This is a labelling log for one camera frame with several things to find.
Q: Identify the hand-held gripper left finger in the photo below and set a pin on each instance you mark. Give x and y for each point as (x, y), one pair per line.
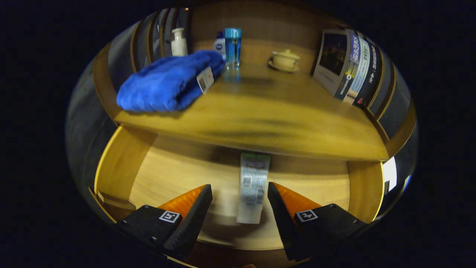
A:
(195, 223)

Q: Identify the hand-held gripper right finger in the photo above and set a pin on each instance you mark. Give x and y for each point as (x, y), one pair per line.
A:
(286, 223)

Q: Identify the white tube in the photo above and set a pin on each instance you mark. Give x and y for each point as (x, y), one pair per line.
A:
(253, 186)

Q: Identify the wooden drawer with black knob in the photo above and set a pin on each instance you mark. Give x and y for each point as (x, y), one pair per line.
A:
(174, 175)

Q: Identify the wooden countertop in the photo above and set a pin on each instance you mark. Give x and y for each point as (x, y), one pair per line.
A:
(267, 111)

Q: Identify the wooden cabinet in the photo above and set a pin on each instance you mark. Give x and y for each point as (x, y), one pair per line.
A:
(260, 22)

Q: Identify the blue folded towel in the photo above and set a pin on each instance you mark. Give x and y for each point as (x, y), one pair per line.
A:
(163, 82)

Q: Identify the black backdrop cloth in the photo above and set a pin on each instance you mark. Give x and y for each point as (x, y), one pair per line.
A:
(80, 126)

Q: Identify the beige lidded teacup with saucer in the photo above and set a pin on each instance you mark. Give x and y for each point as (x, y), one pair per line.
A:
(284, 61)

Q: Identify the blue spine book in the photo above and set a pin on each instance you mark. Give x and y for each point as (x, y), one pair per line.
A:
(331, 56)

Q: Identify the black spine book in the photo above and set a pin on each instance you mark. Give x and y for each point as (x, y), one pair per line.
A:
(373, 70)

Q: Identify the pale spine book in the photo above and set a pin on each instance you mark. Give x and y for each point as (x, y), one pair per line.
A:
(362, 63)

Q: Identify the small white blue bottle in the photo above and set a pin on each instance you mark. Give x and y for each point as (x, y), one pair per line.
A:
(219, 46)

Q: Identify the clear blue bottle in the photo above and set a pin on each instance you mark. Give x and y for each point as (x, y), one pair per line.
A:
(232, 48)

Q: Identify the white pump bottle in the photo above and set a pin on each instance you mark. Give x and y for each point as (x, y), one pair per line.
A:
(179, 44)

